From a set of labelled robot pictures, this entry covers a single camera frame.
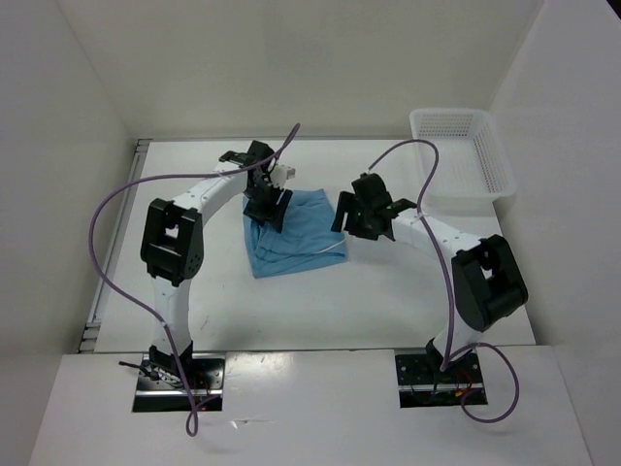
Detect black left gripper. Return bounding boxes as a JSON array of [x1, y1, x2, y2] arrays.
[[243, 180, 292, 232]]

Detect light blue shorts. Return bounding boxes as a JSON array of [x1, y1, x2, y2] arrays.
[[243, 189, 348, 279]]

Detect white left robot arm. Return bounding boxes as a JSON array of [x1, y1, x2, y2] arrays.
[[140, 141, 295, 388]]

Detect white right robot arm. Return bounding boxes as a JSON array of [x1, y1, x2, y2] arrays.
[[332, 174, 529, 382]]

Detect white plastic basket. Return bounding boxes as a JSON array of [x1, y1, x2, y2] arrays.
[[409, 108, 516, 210]]

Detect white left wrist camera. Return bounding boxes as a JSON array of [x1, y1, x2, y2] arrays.
[[270, 164, 296, 189]]

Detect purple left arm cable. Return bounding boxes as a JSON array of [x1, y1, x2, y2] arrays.
[[89, 122, 302, 437]]

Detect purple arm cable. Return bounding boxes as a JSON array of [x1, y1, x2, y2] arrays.
[[366, 139, 521, 423], [89, 122, 302, 437]]

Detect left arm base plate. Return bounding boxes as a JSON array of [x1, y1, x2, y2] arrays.
[[131, 353, 226, 414]]

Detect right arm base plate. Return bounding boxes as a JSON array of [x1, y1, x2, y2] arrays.
[[394, 350, 488, 409]]

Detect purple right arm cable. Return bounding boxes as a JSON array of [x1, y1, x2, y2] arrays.
[[366, 139, 521, 423]]

